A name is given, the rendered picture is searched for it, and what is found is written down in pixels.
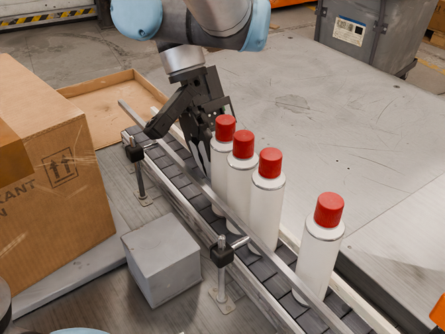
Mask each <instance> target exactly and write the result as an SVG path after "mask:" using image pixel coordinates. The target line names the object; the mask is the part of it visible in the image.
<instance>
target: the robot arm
mask: <svg viewBox="0 0 445 334"><path fill-rule="evenodd" d="M110 10H111V18H112V20H113V23H114V25H115V26H116V28H117V29H118V30H119V32H120V33H122V34H123V35H125V36H126V37H129V38H132V39H135V40H139V41H145V40H155V43H156V46H157V49H158V52H159V55H160V58H161V61H162V64H163V67H164V70H165V73H166V75H170V77H169V78H168V79H169V82H170V84H174V83H177V82H180V83H181V87H179V88H178V89H177V90H176V92H175V93H174V94H173V95H172V96H171V97H170V98H169V100H168V101H167V102H166V103H165V105H164V106H163V107H162V108H161V109H160V110H159V111H158V113H157V114H156V115H155V116H154V117H152V118H151V119H150V120H149V121H148V122H147V124H146V126H145V128H144V130H143V133H144V134H145V135H146V136H147V137H149V138H150V139H151V140H156V139H162V138H163V137H164V136H165V135H166V134H167V133H168V131H169V130H170V127H171V126H172V125H173V124H174V122H175V121H176V120H177V118H179V124H180V127H181V129H182V131H183V135H184V139H185V141H186V144H187V146H188V149H189V150H190V152H191V154H192V156H193V158H194V160H195V161H196V163H197V165H198V167H199V168H200V169H201V171H202V173H203V174H204V175H205V177H206V178H207V179H208V180H210V181H211V147H210V140H211V138H212V137H214V135H213V134H212V132H213V131H215V119H216V118H217V117H218V116H219V115H224V114H225V113H224V111H226V110H225V108H224V105H228V104H229V105H230V109H231V112H232V116H233V117H234V118H236V117H235V114H234V110H233V107H232V103H231V100H230V96H229V95H228V96H224V93H223V89H222V85H221V82H220V79H219V75H218V72H217V68H216V66H215V65H214V66H209V67H207V68H206V66H203V64H205V62H206V61H205V57H204V54H203V51H202V48H201V47H202V46H206V47H212V48H223V49H229V50H237V51H238V52H243V51H245V52H260V51H262V50H263V49H264V47H265V45H266V41H267V38H268V31H269V27H270V15H271V5H270V1H269V0H112V1H111V8H110ZM0 334H43V333H39V332H36V331H30V330H28V329H23V328H20V327H17V326H15V325H14V323H13V320H12V307H11V291H10V287H9V285H8V283H6V281H5V280H4V279H3V278H2V277H0ZM50 334H110V333H107V332H104V331H100V330H98V329H90V328H82V327H79V328H68V329H61V330H57V331H53V332H51V333H50Z"/></svg>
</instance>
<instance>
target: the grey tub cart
mask: <svg viewBox="0 0 445 334"><path fill-rule="evenodd" d="M438 1H439V0H318V5H316V7H315V15H316V16H317V19H316V25H315V35H314V41H317V42H319V43H321V44H323V45H325V46H328V47H330V48H333V49H335V50H337V51H339V52H341V53H344V54H346V55H348V56H351V57H353V58H355V59H357V60H359V61H362V62H364V63H367V64H369V65H370V66H373V67H375V68H378V69H380V70H382V71H384V72H387V73H389V74H391V75H393V76H396V77H398V78H401V79H402V80H405V79H406V78H407V76H408V73H409V70H411V69H412V68H414V67H415V66H416V64H417V60H418V58H415V56H416V53H417V51H418V49H419V46H420V44H421V41H422V39H423V36H424V34H425V32H426V29H427V27H428V24H429V22H430V20H431V18H432V15H433V12H434V10H435V8H436V6H437V3H438Z"/></svg>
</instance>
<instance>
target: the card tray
mask: <svg viewBox="0 0 445 334"><path fill-rule="evenodd" d="M55 90H56V91H57V92H58V93H59V94H61V95H62V96H64V97H65V98H66V99H67V100H68V101H70V102H71V103H73V104H74V105H75V106H76V107H78V108H79V109H80V110H82V111H83V112H84V113H85V117H86V119H87V124H88V127H89V132H90V135H91V139H92V142H93V147H94V149H95V151H97V150H101V149H102V148H106V147H108V146H111V145H114V144H117V143H119V142H122V138H121V131H123V130H125V128H128V127H131V126H134V125H136V123H135V122H134V121H133V120H132V119H131V118H130V117H129V116H128V115H127V114H126V113H125V112H124V111H123V109H122V108H121V107H120V106H119V104H118V101H117V100H119V99H123V100H124V101H125V102H126V103H127V104H128V105H129V106H130V107H131V108H132V109H133V111H134V112H135V113H136V114H137V115H138V116H139V117H140V118H141V119H142V120H143V121H144V122H145V121H149V120H150V119H151V118H152V117H153V115H152V114H151V110H150V108H151V107H153V106H154V107H155V108H157V109H158V110H160V109H161V108H162V107H163V106H164V105H165V103H166V102H167V101H168V100H169V98H168V97H167V96H166V95H164V94H163V93H162V92H161V91H160V90H159V89H158V88H157V87H155V86H154V85H153V84H152V83H150V82H149V81H148V80H147V79H146V78H145V77H144V76H142V75H141V74H140V73H139V72H137V71H136V70H135V69H134V68H131V69H129V70H124V71H121V72H117V73H114V74H110V75H107V76H103V77H100V78H95V79H92V80H88V81H85V82H81V83H77V84H73V85H69V86H66V87H62V88H60V89H55Z"/></svg>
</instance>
